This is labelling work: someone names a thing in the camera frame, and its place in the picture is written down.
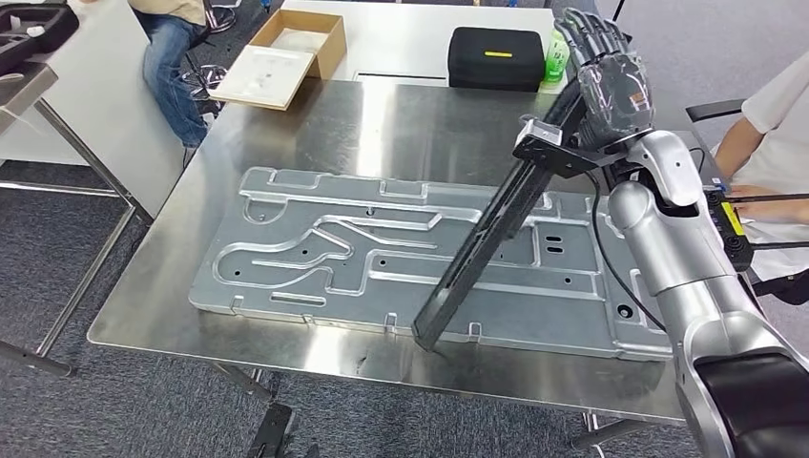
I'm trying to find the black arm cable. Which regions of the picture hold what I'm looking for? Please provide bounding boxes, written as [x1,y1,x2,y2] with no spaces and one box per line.
[584,146,708,334]

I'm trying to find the person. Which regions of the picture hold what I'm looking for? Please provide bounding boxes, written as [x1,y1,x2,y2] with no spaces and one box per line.
[714,50,809,282]
[126,0,210,150]

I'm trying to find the black foam-lined case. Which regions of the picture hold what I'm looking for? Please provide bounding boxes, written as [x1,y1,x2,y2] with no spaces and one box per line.
[0,3,80,73]

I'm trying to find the white flat box lid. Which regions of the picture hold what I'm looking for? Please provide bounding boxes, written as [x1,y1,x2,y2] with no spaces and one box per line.
[208,44,316,112]

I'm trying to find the long black plastic bracket part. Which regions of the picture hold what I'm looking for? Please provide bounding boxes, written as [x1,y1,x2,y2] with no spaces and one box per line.
[411,75,586,353]

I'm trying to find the black controller with antennas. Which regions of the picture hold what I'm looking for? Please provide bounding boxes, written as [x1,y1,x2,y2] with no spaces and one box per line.
[704,183,809,273]

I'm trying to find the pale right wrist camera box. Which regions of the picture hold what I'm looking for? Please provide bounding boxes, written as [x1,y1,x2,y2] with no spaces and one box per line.
[518,118,564,151]

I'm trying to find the steel side table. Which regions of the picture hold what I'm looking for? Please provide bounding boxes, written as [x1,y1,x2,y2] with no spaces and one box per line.
[0,59,153,379]

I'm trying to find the green drink bottle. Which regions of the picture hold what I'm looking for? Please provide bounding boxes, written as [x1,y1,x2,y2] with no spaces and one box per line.
[542,28,571,87]

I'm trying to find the chrome stool base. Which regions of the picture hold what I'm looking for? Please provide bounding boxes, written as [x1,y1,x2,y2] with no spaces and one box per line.
[183,63,229,102]

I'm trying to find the open cardboard box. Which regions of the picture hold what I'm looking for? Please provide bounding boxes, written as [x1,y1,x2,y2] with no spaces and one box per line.
[249,9,347,80]

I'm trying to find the person's hand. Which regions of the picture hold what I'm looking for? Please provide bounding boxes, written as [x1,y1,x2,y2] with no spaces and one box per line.
[726,184,777,221]

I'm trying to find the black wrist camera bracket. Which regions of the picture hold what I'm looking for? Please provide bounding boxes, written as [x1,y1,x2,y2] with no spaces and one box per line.
[511,119,639,179]

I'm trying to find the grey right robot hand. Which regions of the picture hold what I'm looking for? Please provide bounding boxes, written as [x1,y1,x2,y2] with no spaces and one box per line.
[553,7,655,150]

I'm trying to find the white table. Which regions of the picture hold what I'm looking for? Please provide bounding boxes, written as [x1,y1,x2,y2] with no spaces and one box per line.
[280,0,557,87]

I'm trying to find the stainless steel workbench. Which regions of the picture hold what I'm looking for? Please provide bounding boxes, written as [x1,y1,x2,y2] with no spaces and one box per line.
[87,76,769,453]

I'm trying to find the white cabinet panel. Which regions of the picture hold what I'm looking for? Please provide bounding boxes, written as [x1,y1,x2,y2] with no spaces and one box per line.
[0,0,188,219]

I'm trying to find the stamped silver metal panel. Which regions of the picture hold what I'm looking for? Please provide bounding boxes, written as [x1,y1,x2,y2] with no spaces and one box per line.
[188,166,674,363]

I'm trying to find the black zip case yellow label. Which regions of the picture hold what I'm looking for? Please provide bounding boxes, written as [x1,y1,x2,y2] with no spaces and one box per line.
[446,26,547,93]

